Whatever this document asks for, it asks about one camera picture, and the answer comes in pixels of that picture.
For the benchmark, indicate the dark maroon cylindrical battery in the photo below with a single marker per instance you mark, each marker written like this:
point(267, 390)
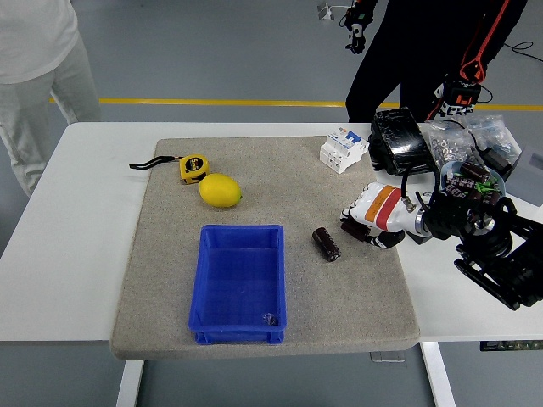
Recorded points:
point(354, 229)
point(326, 244)
point(474, 171)

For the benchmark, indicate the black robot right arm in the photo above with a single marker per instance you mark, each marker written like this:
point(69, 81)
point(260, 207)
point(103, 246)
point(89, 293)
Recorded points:
point(488, 237)

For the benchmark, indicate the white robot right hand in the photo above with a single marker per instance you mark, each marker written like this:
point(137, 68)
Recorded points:
point(384, 207)

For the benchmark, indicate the person's gloved right hand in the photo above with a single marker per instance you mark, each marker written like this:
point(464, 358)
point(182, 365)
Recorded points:
point(357, 34)

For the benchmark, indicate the glossy black box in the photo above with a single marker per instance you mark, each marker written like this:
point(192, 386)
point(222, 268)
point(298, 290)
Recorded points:
point(403, 140)

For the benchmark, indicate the small white floor stand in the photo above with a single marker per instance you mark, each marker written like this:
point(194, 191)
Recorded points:
point(328, 10)

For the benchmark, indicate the table control panel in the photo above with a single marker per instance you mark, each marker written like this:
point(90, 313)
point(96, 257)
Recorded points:
point(509, 345)

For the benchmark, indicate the blue plastic box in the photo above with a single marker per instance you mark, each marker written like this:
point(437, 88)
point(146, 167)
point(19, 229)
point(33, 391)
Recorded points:
point(237, 275)

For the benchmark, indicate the metal bracket under table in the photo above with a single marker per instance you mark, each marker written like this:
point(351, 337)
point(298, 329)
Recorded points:
point(388, 357)

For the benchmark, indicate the light blue bowl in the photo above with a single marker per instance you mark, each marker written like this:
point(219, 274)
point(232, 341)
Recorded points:
point(449, 170)

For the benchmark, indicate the grey box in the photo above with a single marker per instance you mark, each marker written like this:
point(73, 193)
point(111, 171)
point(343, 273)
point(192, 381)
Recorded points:
point(530, 169)

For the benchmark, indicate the person in white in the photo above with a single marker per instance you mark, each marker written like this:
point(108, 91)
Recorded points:
point(34, 42)

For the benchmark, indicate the white circuit breaker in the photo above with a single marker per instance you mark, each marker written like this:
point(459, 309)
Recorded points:
point(339, 152)

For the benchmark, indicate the small black block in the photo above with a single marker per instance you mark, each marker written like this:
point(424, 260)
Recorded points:
point(421, 240)

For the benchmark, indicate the yellow lemon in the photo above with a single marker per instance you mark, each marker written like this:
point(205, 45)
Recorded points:
point(220, 191)

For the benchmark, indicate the grey-brown mat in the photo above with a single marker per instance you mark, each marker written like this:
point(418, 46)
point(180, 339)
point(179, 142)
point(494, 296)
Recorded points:
point(339, 297)

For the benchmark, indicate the small clear wrapped item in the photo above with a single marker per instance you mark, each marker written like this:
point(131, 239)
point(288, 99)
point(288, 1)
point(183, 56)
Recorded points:
point(268, 319)

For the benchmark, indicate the clear bag of metal nuts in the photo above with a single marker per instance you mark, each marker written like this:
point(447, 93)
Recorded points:
point(445, 144)

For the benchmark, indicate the person in black suit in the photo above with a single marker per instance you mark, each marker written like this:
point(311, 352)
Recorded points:
point(424, 42)

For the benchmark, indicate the yellow tape measure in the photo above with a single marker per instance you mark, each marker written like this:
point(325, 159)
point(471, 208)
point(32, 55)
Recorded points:
point(193, 167)

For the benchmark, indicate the black power adapter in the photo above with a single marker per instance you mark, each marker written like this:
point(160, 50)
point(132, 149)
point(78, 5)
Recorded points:
point(498, 160)

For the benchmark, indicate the white table leg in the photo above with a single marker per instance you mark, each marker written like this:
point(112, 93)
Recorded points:
point(439, 377)
point(129, 383)

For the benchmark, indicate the person's gloved left hand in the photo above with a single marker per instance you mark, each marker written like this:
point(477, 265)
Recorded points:
point(458, 99)

